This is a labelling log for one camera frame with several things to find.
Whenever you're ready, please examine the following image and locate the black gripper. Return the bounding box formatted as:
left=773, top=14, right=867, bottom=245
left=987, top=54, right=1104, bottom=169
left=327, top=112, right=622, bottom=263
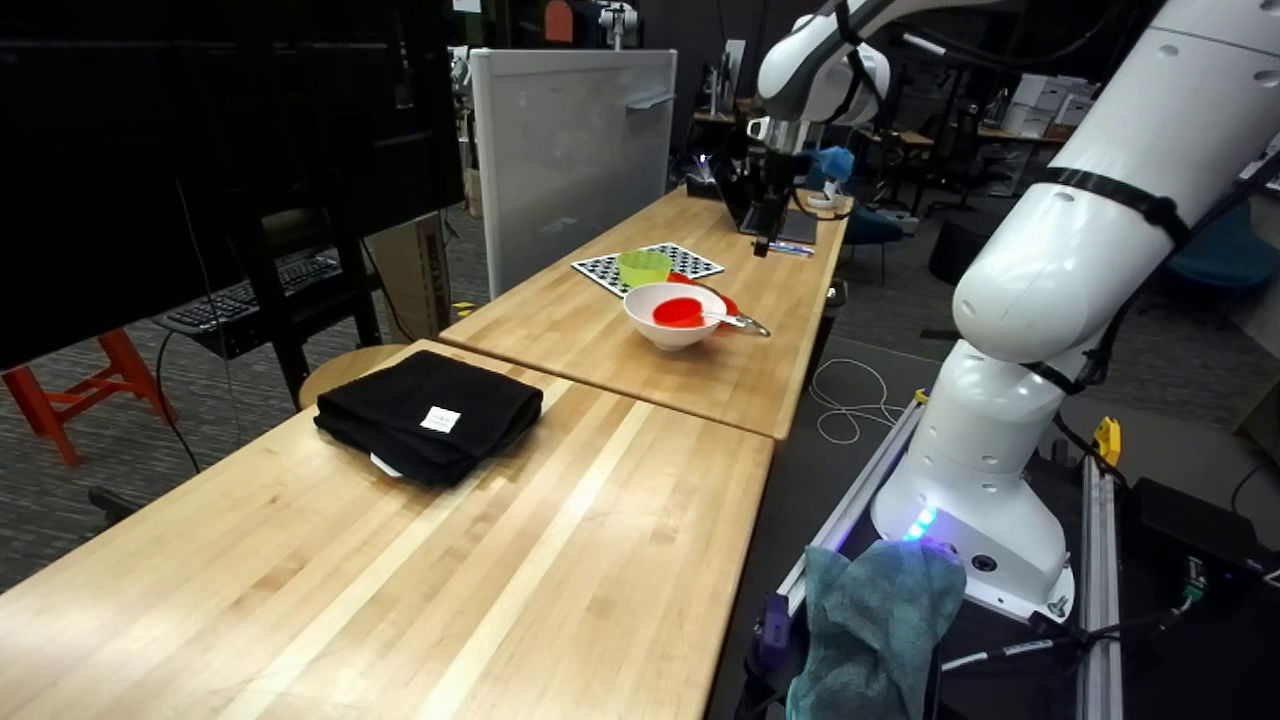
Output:
left=745, top=115, right=808, bottom=208

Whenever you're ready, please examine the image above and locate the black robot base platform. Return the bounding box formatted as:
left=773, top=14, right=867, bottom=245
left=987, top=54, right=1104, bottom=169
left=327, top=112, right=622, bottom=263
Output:
left=745, top=385, right=1280, bottom=720

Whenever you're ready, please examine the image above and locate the green measuring cup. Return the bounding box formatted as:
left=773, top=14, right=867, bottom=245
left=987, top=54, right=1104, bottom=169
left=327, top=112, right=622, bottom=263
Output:
left=616, top=247, right=678, bottom=291

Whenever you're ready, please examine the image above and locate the open grey laptop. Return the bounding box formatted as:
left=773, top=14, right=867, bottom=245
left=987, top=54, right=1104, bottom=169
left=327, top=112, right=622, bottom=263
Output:
left=714, top=151, right=818, bottom=250

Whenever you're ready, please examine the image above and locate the red plastic scoop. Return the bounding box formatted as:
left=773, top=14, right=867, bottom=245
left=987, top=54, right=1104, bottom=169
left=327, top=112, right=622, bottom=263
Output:
left=646, top=291, right=710, bottom=330

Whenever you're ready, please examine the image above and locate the white bowl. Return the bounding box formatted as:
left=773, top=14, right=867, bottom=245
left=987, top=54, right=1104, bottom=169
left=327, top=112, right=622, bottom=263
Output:
left=620, top=281, right=730, bottom=354

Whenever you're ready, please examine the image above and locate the white partition panel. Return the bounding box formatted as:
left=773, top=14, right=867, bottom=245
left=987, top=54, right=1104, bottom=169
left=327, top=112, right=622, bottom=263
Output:
left=467, top=44, right=678, bottom=305

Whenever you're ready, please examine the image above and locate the folded black cloth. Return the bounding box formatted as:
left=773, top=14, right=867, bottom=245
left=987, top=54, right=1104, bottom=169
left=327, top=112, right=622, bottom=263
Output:
left=310, top=346, right=548, bottom=492

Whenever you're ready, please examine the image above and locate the yellow clamp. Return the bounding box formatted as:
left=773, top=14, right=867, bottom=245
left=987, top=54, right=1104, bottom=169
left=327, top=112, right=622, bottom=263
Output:
left=1088, top=410, right=1126, bottom=472

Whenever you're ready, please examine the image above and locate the round wooden stool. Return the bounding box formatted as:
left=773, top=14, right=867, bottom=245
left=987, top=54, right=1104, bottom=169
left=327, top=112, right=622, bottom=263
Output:
left=297, top=340, right=412, bottom=410

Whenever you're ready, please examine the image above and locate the teal rag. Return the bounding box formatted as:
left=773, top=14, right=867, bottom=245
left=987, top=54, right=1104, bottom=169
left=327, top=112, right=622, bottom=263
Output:
left=781, top=536, right=973, bottom=720

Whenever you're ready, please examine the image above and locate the red metal stool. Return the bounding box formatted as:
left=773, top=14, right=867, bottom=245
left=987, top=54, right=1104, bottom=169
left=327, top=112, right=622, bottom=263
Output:
left=0, top=324, right=176, bottom=472

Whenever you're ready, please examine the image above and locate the white floor cable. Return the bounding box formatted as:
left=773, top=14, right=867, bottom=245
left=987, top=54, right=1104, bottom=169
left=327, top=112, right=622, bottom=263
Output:
left=808, top=350, right=913, bottom=450

